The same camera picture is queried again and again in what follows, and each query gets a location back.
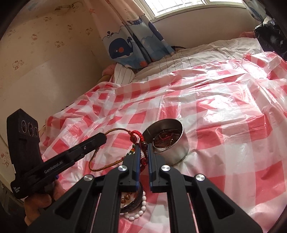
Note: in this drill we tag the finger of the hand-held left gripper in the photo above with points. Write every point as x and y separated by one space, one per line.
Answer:
89 145

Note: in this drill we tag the black plastic bag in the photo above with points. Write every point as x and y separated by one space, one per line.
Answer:
269 38

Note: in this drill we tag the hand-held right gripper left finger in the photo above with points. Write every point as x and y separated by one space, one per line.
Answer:
136 165

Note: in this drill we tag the round metal tin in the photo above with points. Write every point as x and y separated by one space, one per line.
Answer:
177 150

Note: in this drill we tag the pink cloth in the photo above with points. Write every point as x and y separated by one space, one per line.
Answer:
247 34
108 70

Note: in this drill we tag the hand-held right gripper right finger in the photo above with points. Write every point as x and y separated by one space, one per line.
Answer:
150 165

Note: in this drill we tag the white striped bed sheet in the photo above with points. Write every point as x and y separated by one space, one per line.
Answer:
201 56

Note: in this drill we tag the person's left hand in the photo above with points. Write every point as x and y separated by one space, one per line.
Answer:
38 201

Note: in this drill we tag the white striped pillow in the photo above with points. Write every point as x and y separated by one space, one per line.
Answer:
123 74

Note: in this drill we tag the whale print curtain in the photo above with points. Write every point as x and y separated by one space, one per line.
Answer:
253 9
121 47

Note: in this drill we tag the red checkered plastic sheet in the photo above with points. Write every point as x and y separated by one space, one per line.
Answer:
224 112

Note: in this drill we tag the window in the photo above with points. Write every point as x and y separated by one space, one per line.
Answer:
179 6

